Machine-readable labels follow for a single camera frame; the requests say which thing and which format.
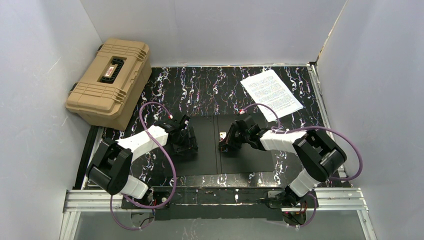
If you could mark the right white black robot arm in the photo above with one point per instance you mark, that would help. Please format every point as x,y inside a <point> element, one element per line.
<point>319,154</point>

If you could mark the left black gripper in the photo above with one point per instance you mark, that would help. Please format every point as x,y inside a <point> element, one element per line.
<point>187,139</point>

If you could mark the printed white paper sheets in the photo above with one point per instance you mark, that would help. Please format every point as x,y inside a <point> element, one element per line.
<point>275,99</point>

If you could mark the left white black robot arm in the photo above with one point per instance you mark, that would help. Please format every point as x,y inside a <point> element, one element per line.
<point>111,163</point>

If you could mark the tan plastic tool case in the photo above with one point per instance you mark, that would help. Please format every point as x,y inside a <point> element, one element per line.
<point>108,92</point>

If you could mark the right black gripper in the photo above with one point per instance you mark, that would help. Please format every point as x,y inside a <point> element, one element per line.
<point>231,137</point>

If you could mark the silver folder lever clip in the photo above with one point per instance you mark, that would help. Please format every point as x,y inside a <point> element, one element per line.
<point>222,134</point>

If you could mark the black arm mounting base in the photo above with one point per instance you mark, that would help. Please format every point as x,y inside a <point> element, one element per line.
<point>235,203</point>

